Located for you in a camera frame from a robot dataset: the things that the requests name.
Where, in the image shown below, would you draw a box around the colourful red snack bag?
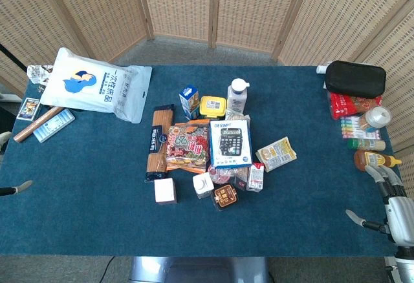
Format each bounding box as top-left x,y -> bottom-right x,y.
165,119 -> 211,174

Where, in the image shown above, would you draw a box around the coloured marker pen set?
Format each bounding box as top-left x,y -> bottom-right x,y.
340,116 -> 382,140

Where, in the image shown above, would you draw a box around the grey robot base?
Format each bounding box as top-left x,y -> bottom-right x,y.
127,256 -> 270,283

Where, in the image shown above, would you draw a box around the brown cylindrical roll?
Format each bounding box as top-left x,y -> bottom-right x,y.
13,106 -> 65,143

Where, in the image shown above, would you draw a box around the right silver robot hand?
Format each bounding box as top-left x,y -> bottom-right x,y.
345,163 -> 414,247

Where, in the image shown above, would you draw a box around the yellow lidded square container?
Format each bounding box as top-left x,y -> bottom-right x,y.
199,95 -> 227,120

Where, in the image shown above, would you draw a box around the silver foil packet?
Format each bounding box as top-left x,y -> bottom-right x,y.
224,107 -> 251,124

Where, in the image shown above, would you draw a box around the small picture card pack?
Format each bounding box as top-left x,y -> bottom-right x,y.
16,97 -> 41,121

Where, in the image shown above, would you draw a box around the dark maroon small box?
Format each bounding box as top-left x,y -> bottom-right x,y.
232,167 -> 250,191

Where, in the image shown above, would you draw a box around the clear jar white lid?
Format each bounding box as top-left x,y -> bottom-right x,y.
358,105 -> 393,132

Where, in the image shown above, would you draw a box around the small white cube box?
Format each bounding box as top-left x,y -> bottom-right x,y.
153,177 -> 178,205

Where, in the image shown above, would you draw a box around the blue white milk carton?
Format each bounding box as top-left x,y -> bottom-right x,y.
179,85 -> 201,122

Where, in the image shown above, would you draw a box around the white round-top box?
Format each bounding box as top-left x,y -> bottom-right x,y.
192,172 -> 215,200

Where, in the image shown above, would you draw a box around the small white red drink carton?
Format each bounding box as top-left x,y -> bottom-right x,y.
246,162 -> 265,193

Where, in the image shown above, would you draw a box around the spaghetti pack la sicilia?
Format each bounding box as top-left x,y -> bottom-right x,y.
144,103 -> 177,183

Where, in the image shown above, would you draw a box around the green capped spice bottle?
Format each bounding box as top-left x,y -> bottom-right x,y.
347,138 -> 387,152

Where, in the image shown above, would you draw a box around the white pump lotion bottle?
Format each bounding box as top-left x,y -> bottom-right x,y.
226,78 -> 250,115

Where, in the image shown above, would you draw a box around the black zip pouch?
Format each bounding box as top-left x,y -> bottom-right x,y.
325,60 -> 387,100

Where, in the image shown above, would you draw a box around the wicker folding screen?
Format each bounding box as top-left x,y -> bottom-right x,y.
0,0 -> 414,196

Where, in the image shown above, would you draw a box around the clear round snack pack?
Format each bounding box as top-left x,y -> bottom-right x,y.
207,165 -> 237,186

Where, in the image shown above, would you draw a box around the white disposable bedding bag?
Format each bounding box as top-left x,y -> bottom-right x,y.
39,47 -> 153,124

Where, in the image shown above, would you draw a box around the brown sauce squeeze bottle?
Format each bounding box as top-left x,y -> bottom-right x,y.
353,149 -> 402,172

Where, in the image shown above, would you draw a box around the blue table cloth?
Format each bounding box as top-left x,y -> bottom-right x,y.
0,65 -> 404,258

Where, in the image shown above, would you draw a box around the light blue flat box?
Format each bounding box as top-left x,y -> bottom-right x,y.
32,108 -> 76,143

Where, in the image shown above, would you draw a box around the brown round snack cup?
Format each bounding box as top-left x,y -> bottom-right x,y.
212,183 -> 239,212

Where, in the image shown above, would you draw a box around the blue white calculator box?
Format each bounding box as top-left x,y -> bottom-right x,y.
209,120 -> 254,169

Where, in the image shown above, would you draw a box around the yellow coupon sachet pack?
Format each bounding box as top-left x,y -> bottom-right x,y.
255,136 -> 298,173

